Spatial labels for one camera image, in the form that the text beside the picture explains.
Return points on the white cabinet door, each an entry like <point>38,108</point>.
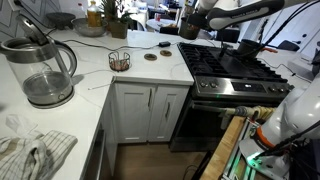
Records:
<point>168,113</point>
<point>133,113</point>

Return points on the white box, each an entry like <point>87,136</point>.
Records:
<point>301,66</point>

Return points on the black power adapter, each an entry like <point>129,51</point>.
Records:
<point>164,44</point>

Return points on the stainless dishwasher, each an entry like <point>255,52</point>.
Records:
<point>96,156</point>

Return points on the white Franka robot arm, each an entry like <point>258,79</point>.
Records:
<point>246,13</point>

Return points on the white round table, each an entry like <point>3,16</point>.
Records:
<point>160,24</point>

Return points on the white checked dish towel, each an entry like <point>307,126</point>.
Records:
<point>33,156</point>

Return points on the potted green plant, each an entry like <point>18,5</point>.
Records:
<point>118,30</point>

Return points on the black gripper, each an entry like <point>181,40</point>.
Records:
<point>197,19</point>

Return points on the round brown coaster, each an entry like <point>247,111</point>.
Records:
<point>165,53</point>
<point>150,57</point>

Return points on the glass electric kettle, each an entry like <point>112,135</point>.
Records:
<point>43,83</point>

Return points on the gray robot mounting plate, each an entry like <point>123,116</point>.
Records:
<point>256,163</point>

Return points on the clear bottle red cap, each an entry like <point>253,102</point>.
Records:
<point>80,11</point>

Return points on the stainless gas stove range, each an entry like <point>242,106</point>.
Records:
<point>246,87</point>

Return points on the amber oil bottle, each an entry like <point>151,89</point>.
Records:
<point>94,16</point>

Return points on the wooden table top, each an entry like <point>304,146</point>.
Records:
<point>223,150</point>

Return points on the dark stone bowl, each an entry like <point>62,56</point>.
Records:
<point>60,17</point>

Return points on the thin white stick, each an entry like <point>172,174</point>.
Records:
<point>100,86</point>

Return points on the metal robot stand frame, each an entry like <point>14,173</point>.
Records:
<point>236,166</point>

